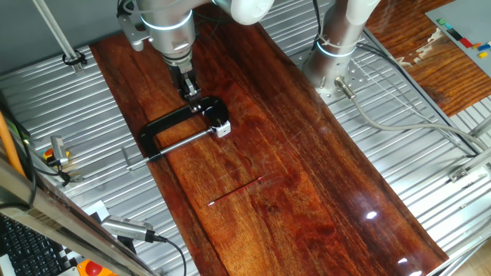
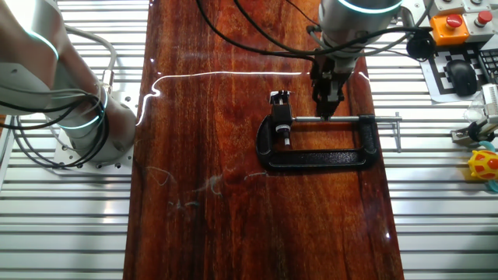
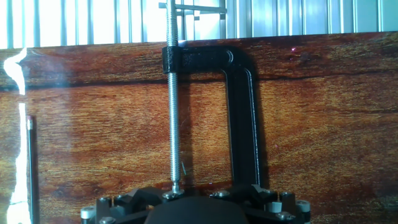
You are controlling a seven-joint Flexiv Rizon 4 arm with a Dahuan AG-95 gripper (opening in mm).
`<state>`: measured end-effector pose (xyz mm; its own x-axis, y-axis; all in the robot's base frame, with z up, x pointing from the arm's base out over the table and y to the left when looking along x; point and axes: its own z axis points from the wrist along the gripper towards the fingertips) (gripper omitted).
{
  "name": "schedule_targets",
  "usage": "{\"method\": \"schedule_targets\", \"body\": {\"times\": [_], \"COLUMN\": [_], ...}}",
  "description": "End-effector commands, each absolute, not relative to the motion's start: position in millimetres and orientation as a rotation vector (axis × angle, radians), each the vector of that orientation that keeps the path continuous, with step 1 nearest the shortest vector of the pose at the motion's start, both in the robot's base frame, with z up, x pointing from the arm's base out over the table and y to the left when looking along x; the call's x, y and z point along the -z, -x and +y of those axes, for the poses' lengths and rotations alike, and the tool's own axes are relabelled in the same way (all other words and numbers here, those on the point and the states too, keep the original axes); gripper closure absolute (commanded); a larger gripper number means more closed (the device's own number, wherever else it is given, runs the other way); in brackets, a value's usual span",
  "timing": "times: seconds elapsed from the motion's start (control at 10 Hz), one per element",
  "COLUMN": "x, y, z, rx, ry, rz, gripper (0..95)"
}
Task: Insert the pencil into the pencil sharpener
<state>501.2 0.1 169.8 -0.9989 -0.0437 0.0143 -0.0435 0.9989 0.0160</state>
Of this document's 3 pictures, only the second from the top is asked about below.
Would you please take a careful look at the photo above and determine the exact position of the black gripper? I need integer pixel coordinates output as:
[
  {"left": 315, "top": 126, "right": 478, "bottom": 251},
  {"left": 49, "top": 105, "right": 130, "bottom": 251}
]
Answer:
[{"left": 310, "top": 57, "right": 352, "bottom": 120}]

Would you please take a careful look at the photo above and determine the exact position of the black C-clamp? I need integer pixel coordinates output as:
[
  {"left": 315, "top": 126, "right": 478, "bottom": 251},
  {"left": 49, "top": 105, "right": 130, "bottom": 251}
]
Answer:
[{"left": 255, "top": 111, "right": 403, "bottom": 171}]

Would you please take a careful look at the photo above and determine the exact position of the checkered marker sheet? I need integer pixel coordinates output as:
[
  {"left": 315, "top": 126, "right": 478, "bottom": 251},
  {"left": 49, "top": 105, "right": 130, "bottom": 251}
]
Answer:
[{"left": 419, "top": 41, "right": 492, "bottom": 104}]

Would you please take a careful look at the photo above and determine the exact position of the black computer mouse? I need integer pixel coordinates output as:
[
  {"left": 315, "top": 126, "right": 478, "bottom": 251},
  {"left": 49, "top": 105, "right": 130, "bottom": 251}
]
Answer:
[{"left": 445, "top": 58, "right": 479, "bottom": 97}]

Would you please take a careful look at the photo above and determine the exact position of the orange emergency stop box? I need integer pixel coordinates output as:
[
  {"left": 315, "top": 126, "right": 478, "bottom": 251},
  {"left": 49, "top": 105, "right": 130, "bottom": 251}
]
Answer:
[{"left": 430, "top": 13, "right": 471, "bottom": 47}]

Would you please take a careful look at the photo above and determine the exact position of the clear plastic cup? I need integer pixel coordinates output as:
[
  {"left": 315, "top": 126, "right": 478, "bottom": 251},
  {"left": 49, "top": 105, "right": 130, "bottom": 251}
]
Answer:
[{"left": 462, "top": 101, "right": 486, "bottom": 124}]

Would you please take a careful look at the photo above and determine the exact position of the grey control box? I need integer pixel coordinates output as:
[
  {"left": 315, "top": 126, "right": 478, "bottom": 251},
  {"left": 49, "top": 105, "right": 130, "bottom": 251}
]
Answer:
[{"left": 431, "top": 0, "right": 498, "bottom": 17}]

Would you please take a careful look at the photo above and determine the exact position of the grey emergency stop box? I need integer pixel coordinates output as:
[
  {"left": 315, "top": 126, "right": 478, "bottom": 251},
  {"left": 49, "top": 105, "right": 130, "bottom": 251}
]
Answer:
[{"left": 462, "top": 9, "right": 498, "bottom": 43}]

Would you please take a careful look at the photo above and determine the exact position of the yellow orange toy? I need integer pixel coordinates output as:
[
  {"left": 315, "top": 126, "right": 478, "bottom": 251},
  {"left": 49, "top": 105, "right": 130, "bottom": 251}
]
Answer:
[{"left": 466, "top": 140, "right": 498, "bottom": 194}]

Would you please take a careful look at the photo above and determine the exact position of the black keyboard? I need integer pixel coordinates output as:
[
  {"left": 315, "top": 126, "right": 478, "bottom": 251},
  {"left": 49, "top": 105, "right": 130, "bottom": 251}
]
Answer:
[{"left": 478, "top": 37, "right": 498, "bottom": 85}]

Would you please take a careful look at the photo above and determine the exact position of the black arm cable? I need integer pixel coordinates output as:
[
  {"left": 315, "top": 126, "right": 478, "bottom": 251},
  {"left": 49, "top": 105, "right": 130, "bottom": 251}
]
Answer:
[{"left": 0, "top": 0, "right": 437, "bottom": 170}]

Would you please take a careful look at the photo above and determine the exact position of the silver camera mount bracket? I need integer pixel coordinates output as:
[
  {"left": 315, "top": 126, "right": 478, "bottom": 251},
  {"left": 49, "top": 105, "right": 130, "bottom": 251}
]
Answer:
[{"left": 450, "top": 116, "right": 498, "bottom": 145}]

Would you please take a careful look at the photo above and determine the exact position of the silver ribbed camera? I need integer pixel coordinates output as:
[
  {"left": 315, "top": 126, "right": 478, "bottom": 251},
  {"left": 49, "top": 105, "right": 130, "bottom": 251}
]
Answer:
[{"left": 480, "top": 82, "right": 498, "bottom": 125}]

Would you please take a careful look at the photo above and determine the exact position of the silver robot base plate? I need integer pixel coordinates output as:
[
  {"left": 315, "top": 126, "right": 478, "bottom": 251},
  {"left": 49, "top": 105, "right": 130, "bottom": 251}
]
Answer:
[{"left": 51, "top": 89, "right": 136, "bottom": 177}]

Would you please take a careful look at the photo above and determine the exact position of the thick grey cable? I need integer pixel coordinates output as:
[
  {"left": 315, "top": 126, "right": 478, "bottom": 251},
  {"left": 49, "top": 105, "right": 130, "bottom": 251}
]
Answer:
[{"left": 61, "top": 23, "right": 118, "bottom": 95}]

